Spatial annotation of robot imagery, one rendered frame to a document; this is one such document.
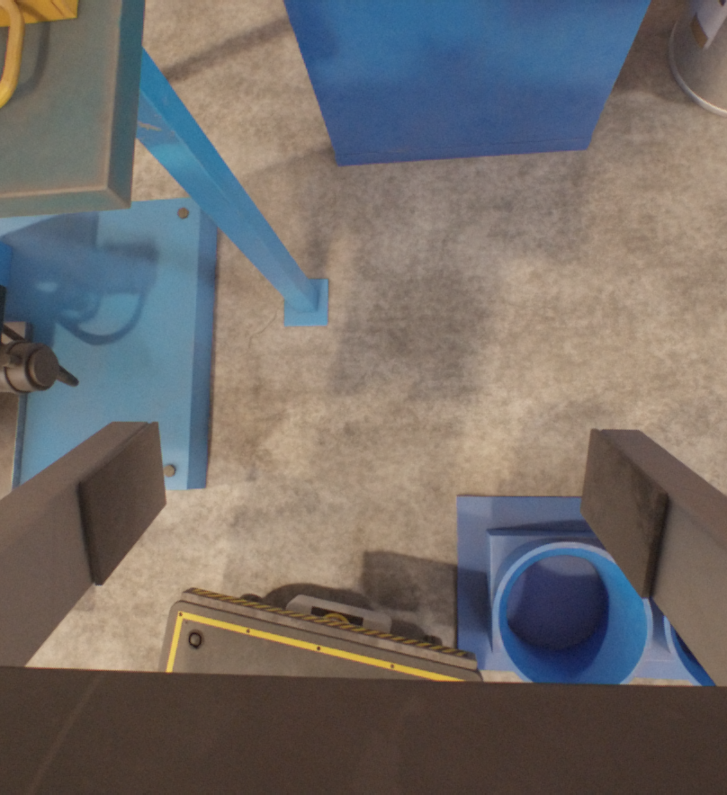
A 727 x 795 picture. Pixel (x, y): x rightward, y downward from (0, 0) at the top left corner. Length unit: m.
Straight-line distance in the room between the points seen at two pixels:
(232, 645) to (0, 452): 0.89
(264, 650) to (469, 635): 0.55
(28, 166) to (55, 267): 1.21
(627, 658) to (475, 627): 0.44
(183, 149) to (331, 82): 0.67
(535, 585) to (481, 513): 0.23
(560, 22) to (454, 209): 0.55
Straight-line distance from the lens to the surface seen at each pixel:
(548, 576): 1.43
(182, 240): 1.71
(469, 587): 1.55
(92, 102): 0.69
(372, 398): 1.56
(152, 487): 0.16
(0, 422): 1.85
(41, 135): 0.70
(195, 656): 1.39
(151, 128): 0.87
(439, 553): 1.55
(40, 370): 1.34
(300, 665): 1.32
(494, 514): 1.53
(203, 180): 0.97
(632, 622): 1.28
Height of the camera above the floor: 1.53
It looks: 79 degrees down
